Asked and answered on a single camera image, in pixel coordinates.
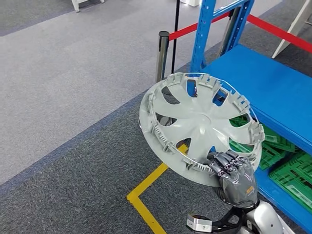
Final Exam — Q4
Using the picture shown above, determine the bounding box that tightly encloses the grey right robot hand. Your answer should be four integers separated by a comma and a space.
206, 149, 259, 209

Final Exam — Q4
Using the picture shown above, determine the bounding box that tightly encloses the grey plastic wheel hubcap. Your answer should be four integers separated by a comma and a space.
139, 72, 266, 188

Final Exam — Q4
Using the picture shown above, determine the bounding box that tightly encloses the blue metal shelf rack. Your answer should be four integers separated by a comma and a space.
190, 0, 312, 234

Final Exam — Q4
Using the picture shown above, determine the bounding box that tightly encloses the green plastic crate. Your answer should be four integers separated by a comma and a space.
228, 114, 297, 171
268, 151, 312, 215

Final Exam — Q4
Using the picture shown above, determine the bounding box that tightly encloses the yellow floor tape square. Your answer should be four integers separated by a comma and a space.
126, 143, 190, 234

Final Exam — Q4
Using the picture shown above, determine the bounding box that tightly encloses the red barrier belt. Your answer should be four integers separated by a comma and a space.
168, 11, 312, 54

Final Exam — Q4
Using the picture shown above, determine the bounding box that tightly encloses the thin black pole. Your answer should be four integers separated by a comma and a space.
171, 0, 181, 74

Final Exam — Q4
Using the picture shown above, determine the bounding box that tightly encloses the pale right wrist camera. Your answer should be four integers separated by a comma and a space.
186, 214, 213, 233

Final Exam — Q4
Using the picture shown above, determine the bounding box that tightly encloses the white table frame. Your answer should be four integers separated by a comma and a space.
71, 0, 105, 13
181, 0, 201, 8

